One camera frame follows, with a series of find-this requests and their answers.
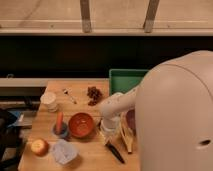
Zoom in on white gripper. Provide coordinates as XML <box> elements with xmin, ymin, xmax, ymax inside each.
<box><xmin>100</xmin><ymin>117</ymin><xmax>120</xmax><ymax>136</ymax></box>

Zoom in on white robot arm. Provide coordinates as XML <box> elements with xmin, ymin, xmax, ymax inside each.
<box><xmin>99</xmin><ymin>50</ymin><xmax>213</xmax><ymax>171</ymax></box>

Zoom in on yellow banana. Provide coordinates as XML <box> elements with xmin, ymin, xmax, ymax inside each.
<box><xmin>120</xmin><ymin>115</ymin><xmax>134</xmax><ymax>154</ymax></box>

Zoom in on purple bowl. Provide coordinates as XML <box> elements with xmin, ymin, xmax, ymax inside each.
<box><xmin>126</xmin><ymin>110</ymin><xmax>136</xmax><ymax>131</ymax></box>

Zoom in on orange bowl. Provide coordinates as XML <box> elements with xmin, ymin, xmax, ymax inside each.
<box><xmin>68</xmin><ymin>113</ymin><xmax>95</xmax><ymax>138</ymax></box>

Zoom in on bunch of dark grapes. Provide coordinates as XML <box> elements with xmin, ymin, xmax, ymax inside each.
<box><xmin>87</xmin><ymin>86</ymin><xmax>102</xmax><ymax>106</ymax></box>

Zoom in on green plastic bin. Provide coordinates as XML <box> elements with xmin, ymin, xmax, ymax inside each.
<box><xmin>109</xmin><ymin>69</ymin><xmax>148</xmax><ymax>94</ymax></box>

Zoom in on orange carrot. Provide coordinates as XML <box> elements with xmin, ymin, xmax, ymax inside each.
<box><xmin>56</xmin><ymin>112</ymin><xmax>63</xmax><ymax>135</ymax></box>

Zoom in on clear plastic cup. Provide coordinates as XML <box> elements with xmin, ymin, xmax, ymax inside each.
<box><xmin>50</xmin><ymin>139</ymin><xmax>78</xmax><ymax>165</ymax></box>

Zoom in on metal spoon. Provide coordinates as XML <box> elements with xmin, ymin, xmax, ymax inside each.
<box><xmin>62</xmin><ymin>89</ymin><xmax>77</xmax><ymax>104</ymax></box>

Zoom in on white paper cup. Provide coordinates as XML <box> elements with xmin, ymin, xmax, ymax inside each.
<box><xmin>40</xmin><ymin>92</ymin><xmax>58</xmax><ymax>112</ymax></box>

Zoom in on red yellow apple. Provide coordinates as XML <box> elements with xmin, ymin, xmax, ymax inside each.
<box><xmin>31</xmin><ymin>139</ymin><xmax>49</xmax><ymax>156</ymax></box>

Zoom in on black chair at left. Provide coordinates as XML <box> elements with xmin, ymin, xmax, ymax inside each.
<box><xmin>0</xmin><ymin>108</ymin><xmax>23</xmax><ymax>171</ymax></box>

